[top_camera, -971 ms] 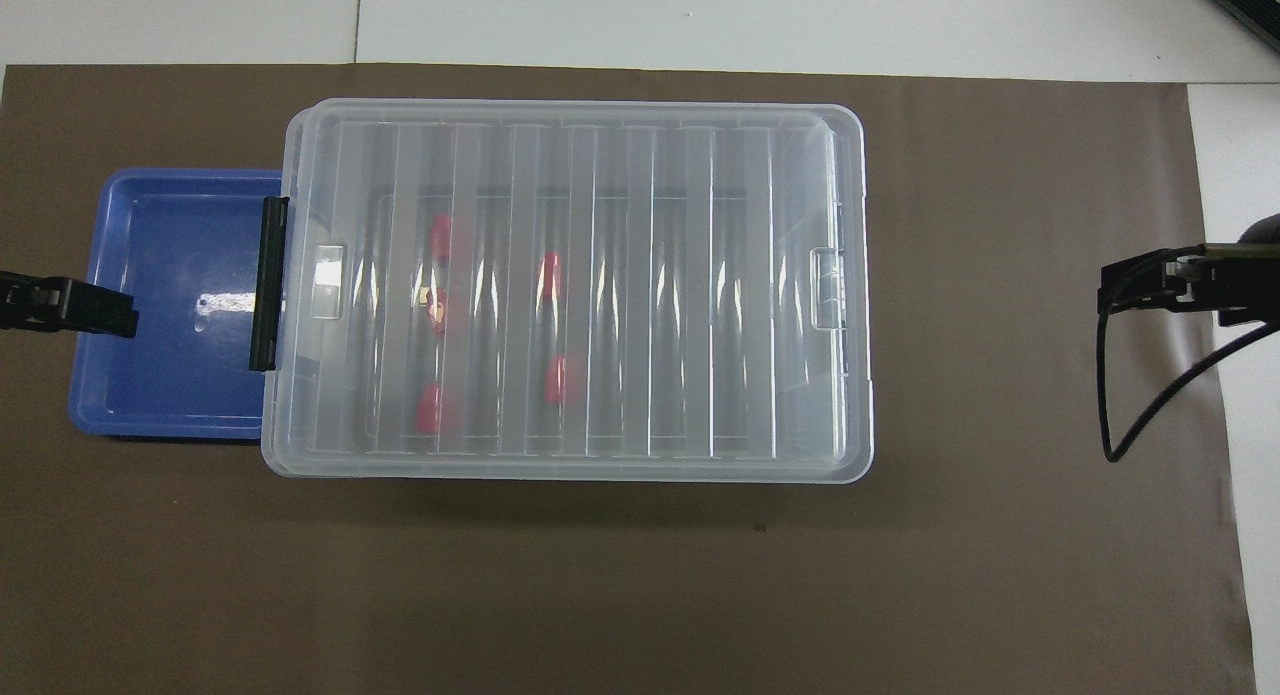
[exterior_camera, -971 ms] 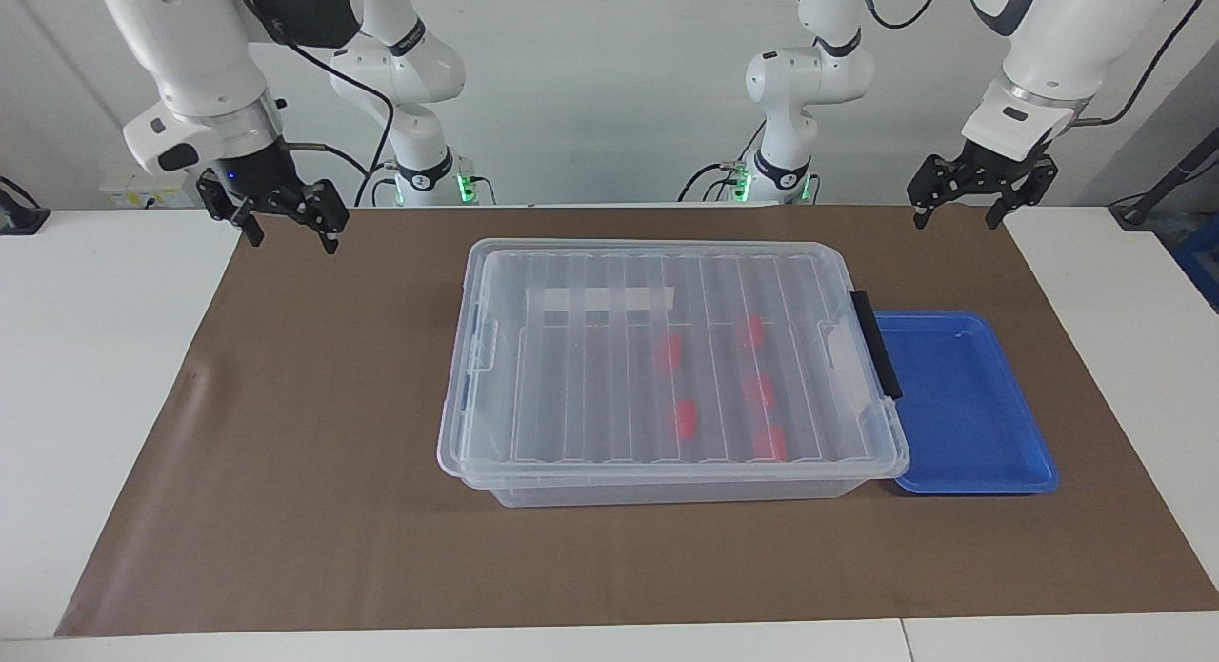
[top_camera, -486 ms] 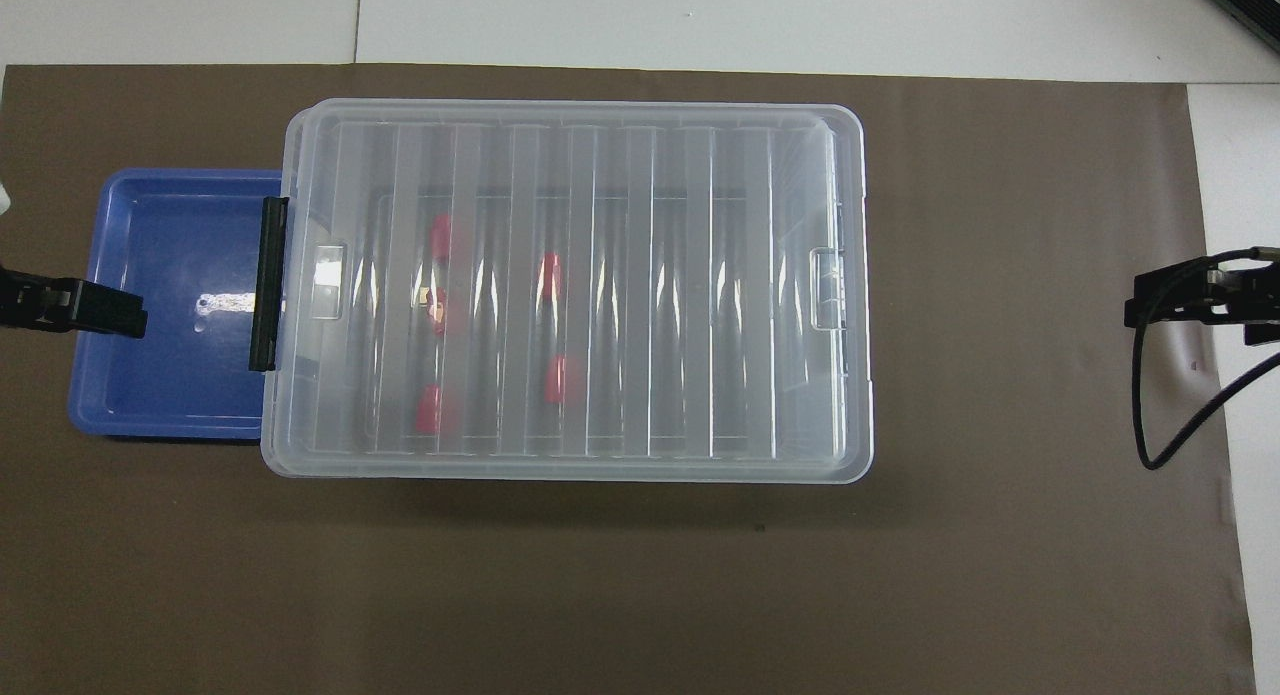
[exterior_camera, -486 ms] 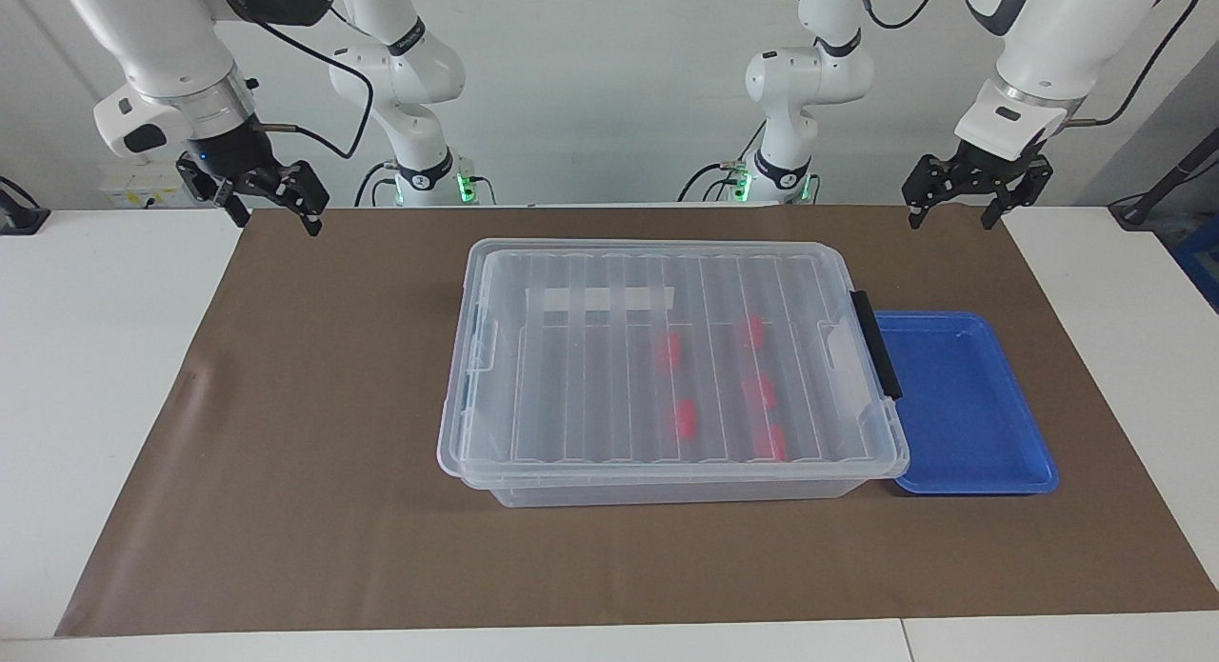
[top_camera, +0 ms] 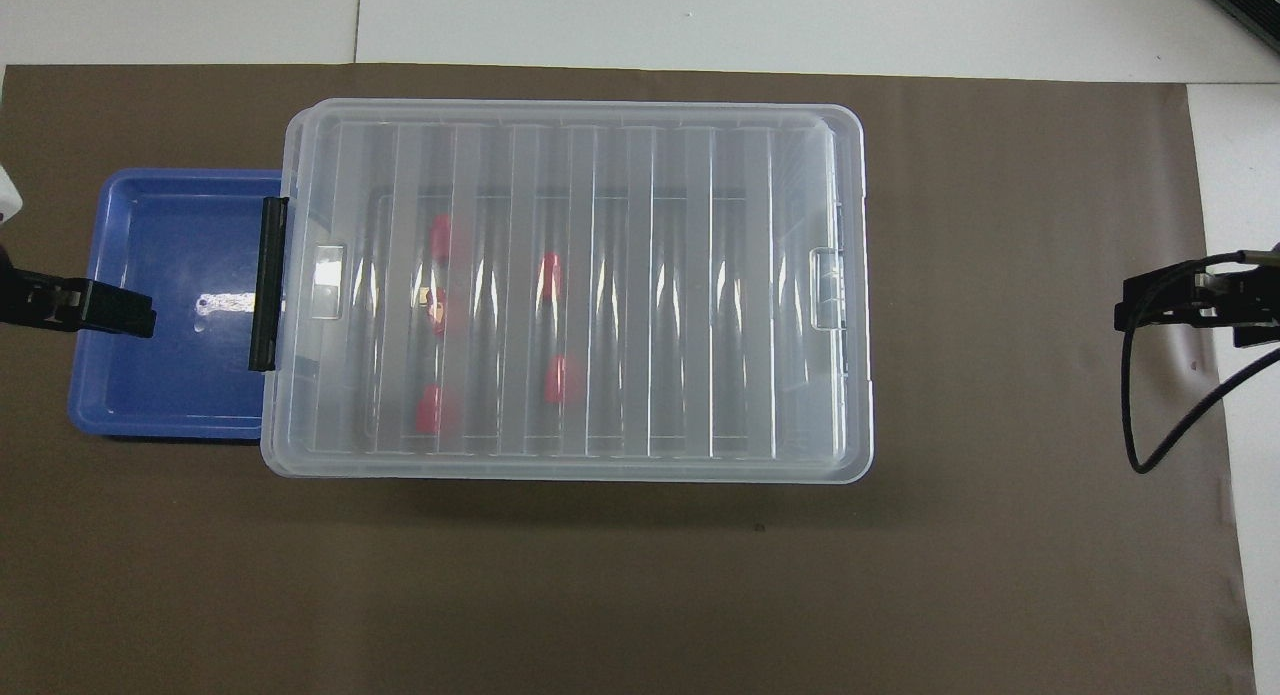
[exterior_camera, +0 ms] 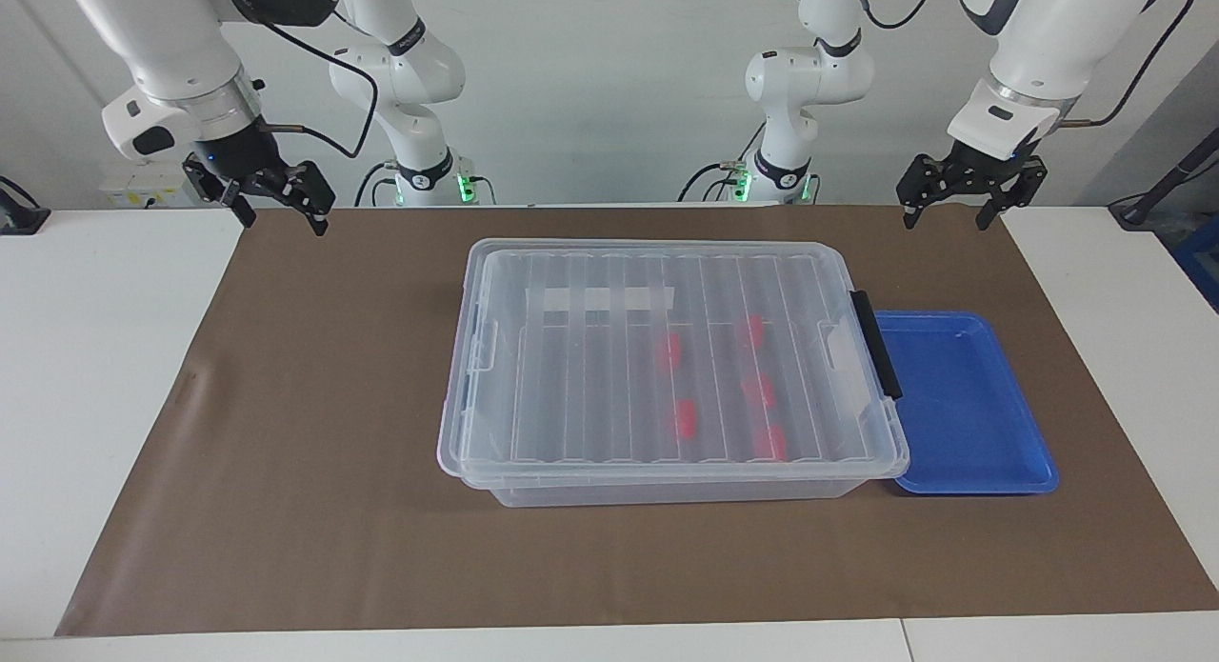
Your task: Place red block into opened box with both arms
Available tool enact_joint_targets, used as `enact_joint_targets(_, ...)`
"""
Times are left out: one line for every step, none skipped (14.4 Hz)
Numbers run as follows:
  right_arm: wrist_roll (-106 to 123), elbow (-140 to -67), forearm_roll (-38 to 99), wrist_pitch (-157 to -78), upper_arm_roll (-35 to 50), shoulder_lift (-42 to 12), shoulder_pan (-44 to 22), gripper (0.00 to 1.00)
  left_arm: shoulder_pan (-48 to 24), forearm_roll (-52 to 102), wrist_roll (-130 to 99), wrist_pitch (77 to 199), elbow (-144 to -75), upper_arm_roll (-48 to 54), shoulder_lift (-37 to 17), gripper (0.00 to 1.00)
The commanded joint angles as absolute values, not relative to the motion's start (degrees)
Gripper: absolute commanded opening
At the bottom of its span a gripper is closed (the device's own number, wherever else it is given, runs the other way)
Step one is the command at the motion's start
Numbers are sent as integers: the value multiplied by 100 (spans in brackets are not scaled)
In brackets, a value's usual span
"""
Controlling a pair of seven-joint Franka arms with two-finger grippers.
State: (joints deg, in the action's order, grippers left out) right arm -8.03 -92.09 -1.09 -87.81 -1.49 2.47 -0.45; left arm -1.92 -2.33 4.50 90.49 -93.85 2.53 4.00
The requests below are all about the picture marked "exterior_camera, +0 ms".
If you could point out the blue plastic tray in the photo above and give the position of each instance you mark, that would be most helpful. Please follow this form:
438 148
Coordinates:
962 405

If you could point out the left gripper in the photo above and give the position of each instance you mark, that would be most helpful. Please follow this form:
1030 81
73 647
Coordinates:
990 165

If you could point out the black box latch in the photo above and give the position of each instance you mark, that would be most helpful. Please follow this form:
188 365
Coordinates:
876 343

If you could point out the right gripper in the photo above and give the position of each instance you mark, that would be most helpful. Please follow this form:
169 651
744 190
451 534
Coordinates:
240 152

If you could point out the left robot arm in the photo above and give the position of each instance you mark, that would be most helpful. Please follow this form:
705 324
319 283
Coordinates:
1043 43

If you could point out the blue crate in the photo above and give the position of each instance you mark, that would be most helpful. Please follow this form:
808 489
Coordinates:
1198 262

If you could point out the clear plastic box lid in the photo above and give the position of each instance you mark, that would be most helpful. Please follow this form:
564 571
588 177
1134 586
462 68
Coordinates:
609 376

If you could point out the black stand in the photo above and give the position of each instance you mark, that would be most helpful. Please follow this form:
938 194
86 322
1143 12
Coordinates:
19 214
1167 181

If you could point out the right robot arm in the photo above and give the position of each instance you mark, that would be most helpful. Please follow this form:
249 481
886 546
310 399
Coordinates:
167 43

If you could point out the clear plastic storage box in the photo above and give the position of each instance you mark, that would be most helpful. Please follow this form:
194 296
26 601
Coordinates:
667 492

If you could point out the white power strip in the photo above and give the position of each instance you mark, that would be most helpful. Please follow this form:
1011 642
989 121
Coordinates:
143 186

